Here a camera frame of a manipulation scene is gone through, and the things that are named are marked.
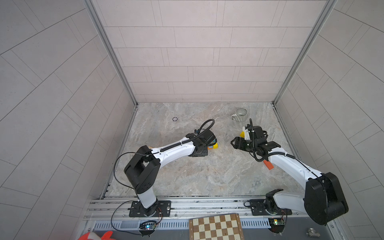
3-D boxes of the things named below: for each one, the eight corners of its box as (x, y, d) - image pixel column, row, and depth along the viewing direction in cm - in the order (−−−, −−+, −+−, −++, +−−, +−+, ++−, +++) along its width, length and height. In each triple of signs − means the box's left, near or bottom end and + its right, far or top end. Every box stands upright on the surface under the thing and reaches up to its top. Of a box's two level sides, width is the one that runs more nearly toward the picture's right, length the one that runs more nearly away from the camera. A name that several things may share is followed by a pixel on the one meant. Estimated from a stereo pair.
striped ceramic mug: (231, 123, 107) (232, 117, 102) (229, 113, 113) (230, 107, 108) (246, 123, 107) (249, 118, 102) (244, 113, 113) (246, 107, 108)
